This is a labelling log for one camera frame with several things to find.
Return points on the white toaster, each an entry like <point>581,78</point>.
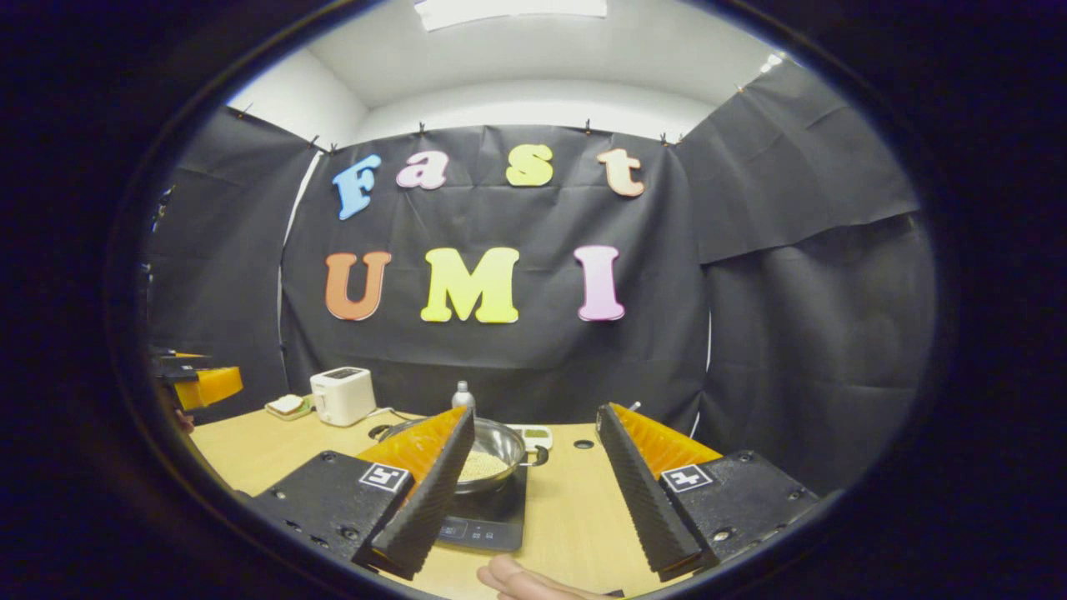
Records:
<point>342,400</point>

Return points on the pale sandwich tray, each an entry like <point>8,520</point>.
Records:
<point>292,416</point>

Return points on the pile of yellow soybeans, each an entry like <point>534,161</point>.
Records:
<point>488,465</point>

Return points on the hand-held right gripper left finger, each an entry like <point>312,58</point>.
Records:
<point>433,500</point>

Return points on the sandwich with lettuce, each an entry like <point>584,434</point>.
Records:
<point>288,404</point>

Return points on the white divided bean tray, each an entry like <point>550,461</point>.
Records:
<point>538,433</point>

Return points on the black backdrop cloth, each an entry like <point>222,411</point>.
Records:
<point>500,367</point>

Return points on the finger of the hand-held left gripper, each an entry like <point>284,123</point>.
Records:
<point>212,386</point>

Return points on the small ceiling light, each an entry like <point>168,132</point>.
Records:
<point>771,61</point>

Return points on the silver drink bottle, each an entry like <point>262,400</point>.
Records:
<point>463,398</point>

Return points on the black induction cooktop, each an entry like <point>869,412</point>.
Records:
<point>492,517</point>

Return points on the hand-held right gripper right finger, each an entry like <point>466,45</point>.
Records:
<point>642,500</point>

